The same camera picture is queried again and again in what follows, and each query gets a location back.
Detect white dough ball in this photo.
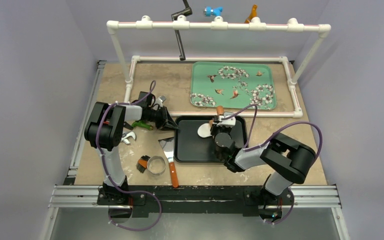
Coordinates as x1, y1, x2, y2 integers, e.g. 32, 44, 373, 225
197, 123, 212, 139

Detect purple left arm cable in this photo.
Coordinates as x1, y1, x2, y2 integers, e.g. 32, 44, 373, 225
95, 80, 163, 233

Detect wooden double-ended rolling pin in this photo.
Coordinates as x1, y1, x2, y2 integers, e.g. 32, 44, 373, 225
209, 105, 225, 128

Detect black baking tray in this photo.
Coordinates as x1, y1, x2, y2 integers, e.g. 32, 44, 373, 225
174, 115, 234, 164

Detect metal scraper orange handle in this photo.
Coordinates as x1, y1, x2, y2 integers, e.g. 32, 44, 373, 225
158, 137, 179, 188

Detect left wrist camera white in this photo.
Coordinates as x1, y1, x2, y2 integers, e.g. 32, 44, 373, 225
152, 95, 167, 110

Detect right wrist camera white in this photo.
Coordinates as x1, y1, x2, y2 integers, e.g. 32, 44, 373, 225
212, 112, 236, 128

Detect small orange black brush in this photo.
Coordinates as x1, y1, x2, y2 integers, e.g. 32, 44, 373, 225
136, 155, 150, 173

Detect red handled adjustable wrench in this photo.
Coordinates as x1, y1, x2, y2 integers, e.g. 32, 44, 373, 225
120, 131, 137, 145

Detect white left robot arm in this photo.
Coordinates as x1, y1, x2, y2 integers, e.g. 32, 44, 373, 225
84, 91, 179, 205

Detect white PVC pipe frame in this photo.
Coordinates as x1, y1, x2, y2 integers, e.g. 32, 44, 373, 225
106, 15, 332, 119

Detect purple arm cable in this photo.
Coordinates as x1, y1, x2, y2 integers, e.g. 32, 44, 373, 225
95, 80, 163, 233
223, 103, 324, 226

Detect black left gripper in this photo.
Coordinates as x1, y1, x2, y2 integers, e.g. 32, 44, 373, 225
144, 106, 178, 131

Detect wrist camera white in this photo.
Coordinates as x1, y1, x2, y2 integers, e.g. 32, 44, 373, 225
152, 95, 167, 110
212, 112, 236, 128

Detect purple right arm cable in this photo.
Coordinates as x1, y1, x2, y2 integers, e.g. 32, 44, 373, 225
223, 103, 324, 226

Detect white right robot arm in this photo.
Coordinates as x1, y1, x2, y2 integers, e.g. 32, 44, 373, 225
209, 121, 321, 204

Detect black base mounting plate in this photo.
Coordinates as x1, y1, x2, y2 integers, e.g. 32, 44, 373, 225
96, 185, 294, 220

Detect blue plastic toy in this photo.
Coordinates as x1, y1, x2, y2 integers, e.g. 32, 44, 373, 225
203, 6, 223, 17

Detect aluminium rail frame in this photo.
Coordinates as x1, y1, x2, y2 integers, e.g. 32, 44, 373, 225
39, 59, 352, 240

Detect black hanging crank handle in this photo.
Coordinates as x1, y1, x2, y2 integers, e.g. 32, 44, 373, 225
170, 0, 194, 62

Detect round metal cutter ring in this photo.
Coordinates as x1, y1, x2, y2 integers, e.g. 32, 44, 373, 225
146, 156, 167, 176

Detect green floral tray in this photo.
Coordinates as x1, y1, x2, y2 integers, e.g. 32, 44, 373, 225
189, 61, 277, 110

